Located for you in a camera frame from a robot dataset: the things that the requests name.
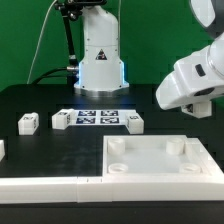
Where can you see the AprilTag marker sheet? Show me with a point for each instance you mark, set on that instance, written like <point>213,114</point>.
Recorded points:
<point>101,117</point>

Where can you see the white square tabletop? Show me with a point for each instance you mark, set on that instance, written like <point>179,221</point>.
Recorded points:
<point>156,155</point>

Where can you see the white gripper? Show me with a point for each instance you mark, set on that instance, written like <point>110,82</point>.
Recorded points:
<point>195,78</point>

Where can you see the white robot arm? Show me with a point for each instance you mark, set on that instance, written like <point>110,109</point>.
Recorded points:
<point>101,69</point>

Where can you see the white L-shaped obstacle fence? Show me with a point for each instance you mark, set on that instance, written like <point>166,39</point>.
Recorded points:
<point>110,188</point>

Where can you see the white part at left edge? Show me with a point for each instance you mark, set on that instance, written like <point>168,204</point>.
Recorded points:
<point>2,150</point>

